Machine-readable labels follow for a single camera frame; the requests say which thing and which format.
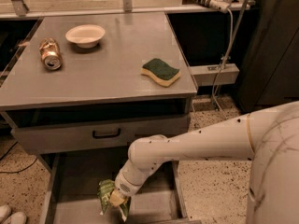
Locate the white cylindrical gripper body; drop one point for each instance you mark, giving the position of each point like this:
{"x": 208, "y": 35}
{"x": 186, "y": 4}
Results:
{"x": 123, "y": 186}

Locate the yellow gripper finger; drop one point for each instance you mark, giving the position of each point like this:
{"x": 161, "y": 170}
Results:
{"x": 117, "y": 198}

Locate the green jalapeno chip bag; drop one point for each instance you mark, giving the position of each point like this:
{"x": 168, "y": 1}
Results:
{"x": 105, "y": 187}

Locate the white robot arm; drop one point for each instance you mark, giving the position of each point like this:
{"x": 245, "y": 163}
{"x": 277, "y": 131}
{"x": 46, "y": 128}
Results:
{"x": 268, "y": 137}

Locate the open grey lower drawer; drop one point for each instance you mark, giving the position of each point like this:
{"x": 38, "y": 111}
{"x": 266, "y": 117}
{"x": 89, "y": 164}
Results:
{"x": 72, "y": 193}

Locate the closed grey upper drawer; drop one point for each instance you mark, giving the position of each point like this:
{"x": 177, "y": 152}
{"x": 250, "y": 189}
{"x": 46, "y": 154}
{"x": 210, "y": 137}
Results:
{"x": 78, "y": 136}

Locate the grey drawer cabinet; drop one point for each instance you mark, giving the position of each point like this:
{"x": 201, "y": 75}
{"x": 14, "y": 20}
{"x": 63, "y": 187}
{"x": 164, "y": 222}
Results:
{"x": 97, "y": 84}

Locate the white shoe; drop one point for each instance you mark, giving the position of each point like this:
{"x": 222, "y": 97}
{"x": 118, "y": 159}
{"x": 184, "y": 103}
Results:
{"x": 5, "y": 212}
{"x": 16, "y": 218}

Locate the green and yellow sponge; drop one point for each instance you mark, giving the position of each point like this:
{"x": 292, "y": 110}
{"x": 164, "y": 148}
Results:
{"x": 160, "y": 72}

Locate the white paper bowl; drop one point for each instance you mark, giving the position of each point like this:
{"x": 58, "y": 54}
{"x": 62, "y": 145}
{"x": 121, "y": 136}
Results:
{"x": 85, "y": 36}

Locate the crushed gold soda can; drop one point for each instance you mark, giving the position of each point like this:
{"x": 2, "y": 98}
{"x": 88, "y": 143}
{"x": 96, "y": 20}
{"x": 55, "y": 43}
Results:
{"x": 50, "y": 54}

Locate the black drawer handle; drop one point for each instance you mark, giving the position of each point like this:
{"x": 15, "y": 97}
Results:
{"x": 98, "y": 135}

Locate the grey wall bracket box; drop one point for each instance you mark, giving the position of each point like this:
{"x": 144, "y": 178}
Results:
{"x": 209, "y": 75}

